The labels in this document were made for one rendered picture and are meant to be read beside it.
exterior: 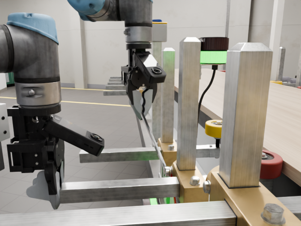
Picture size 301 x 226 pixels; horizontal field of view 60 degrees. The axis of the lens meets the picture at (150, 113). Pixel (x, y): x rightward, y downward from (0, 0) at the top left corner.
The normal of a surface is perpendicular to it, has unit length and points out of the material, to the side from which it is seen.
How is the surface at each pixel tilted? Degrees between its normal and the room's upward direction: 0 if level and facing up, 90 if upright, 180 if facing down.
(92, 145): 90
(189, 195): 90
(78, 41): 90
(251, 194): 0
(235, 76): 90
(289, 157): 0
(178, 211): 0
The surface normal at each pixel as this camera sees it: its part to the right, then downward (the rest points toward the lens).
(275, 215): -0.12, 0.23
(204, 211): 0.00, -0.97
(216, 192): -0.99, 0.03
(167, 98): 0.11, 0.23
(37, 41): 0.61, 0.10
